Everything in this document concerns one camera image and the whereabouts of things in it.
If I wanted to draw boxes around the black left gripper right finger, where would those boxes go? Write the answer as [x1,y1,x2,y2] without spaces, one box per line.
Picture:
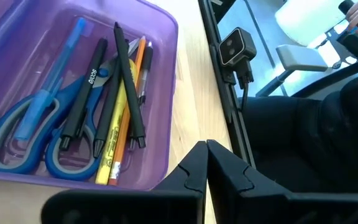
[206,139,358,224]

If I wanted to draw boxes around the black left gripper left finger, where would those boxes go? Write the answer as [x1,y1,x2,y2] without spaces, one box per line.
[41,140,209,224]

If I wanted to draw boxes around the orange pencil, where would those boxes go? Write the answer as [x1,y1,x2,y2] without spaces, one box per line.
[107,35,147,187]

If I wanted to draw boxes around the yellow highlighter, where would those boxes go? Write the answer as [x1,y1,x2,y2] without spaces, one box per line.
[94,58,139,186]

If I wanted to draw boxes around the black matte scale pen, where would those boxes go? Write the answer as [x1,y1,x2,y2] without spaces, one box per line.
[112,21,147,149]
[58,37,109,152]
[93,57,130,159]

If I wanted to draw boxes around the blue handled scissors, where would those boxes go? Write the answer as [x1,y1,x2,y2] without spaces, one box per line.
[0,37,150,182]

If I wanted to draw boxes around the black clear barrel gel pen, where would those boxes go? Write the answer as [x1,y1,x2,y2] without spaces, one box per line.
[127,41,154,152]

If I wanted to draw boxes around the blue pen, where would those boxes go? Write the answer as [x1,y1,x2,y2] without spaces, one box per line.
[13,17,87,141]

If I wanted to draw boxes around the purple plastic supply box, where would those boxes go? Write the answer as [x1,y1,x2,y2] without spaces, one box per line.
[0,0,180,191]

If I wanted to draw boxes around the person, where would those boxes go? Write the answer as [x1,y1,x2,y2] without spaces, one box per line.
[239,70,358,195]

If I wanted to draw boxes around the white gray chair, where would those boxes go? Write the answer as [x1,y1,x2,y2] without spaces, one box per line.
[255,0,358,98]

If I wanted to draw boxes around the black aluminium table frame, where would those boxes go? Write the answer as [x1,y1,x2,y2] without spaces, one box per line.
[197,0,257,170]

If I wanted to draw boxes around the black camera cable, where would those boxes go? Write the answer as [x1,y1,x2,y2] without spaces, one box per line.
[236,58,255,111]

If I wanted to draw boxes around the small black depth camera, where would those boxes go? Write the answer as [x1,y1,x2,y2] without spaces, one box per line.
[218,27,257,68]

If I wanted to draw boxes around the black handle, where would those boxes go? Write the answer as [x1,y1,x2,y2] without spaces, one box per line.
[336,0,358,62]

